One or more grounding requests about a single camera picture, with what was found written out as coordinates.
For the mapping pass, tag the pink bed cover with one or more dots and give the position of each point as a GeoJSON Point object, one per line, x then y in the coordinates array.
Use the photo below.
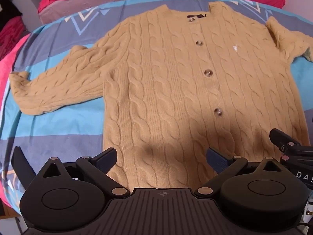
{"type": "Point", "coordinates": [7, 66]}

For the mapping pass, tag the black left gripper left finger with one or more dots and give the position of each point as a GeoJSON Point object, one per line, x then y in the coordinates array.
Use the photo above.
{"type": "Point", "coordinates": [95, 170]}

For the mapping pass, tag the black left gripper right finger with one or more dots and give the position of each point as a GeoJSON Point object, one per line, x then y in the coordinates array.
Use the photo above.
{"type": "Point", "coordinates": [225, 166]}

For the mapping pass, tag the blue grey striped bedsheet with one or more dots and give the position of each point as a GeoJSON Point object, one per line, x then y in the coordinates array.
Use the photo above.
{"type": "Point", "coordinates": [77, 130]}

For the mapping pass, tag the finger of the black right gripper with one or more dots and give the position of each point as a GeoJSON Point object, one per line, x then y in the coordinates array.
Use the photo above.
{"type": "Point", "coordinates": [281, 140]}

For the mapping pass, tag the crimson ruffled cloth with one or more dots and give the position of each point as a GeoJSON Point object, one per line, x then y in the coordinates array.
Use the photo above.
{"type": "Point", "coordinates": [11, 33]}

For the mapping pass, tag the tan cable knit cardigan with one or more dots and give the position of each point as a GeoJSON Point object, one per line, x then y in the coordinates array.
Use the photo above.
{"type": "Point", "coordinates": [176, 83]}

